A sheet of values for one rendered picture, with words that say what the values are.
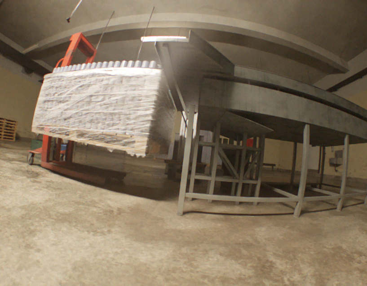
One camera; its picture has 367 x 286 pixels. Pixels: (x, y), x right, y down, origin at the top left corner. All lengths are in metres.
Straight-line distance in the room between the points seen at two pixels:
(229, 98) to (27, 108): 10.46
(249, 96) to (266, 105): 0.15
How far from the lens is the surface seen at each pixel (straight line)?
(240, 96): 1.24
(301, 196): 1.49
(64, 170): 2.10
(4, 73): 10.15
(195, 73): 1.28
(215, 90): 1.21
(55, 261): 0.70
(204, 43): 1.08
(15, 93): 10.39
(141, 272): 0.65
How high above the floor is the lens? 0.44
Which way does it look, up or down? 4 degrees up
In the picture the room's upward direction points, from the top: 7 degrees clockwise
